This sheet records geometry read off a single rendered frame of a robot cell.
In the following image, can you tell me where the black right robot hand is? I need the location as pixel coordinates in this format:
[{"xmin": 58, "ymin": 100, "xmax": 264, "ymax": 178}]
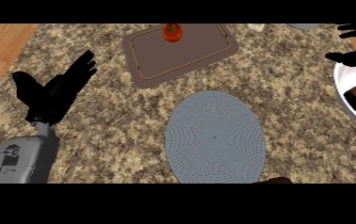
[{"xmin": 323, "ymin": 23, "xmax": 356, "ymax": 110}]

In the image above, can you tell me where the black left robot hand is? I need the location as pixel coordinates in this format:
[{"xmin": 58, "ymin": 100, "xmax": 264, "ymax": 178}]
[{"xmin": 11, "ymin": 50, "xmax": 98, "ymax": 125}]

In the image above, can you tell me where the white bowl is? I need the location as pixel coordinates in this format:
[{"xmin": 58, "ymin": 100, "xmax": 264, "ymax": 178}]
[{"xmin": 332, "ymin": 61, "xmax": 356, "ymax": 120}]

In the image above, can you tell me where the round grey-blue placemat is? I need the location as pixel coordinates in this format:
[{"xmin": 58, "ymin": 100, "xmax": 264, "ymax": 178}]
[{"xmin": 163, "ymin": 89, "xmax": 268, "ymax": 184}]

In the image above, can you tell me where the brown cupcake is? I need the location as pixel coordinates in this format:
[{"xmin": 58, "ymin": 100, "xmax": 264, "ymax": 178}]
[{"xmin": 252, "ymin": 176, "xmax": 295, "ymax": 184}]

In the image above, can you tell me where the grey round dish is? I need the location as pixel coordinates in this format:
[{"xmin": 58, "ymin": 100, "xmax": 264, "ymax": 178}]
[{"xmin": 286, "ymin": 23, "xmax": 323, "ymax": 31}]

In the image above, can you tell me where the small white object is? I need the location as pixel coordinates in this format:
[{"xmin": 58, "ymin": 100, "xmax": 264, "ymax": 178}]
[{"xmin": 246, "ymin": 23, "xmax": 267, "ymax": 32}]

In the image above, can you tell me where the brown cutting board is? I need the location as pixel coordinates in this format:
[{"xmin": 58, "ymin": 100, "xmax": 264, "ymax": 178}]
[{"xmin": 120, "ymin": 23, "xmax": 240, "ymax": 89}]

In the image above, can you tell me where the red tomato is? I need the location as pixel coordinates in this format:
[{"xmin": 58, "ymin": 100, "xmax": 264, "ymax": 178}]
[{"xmin": 160, "ymin": 23, "xmax": 184, "ymax": 43}]

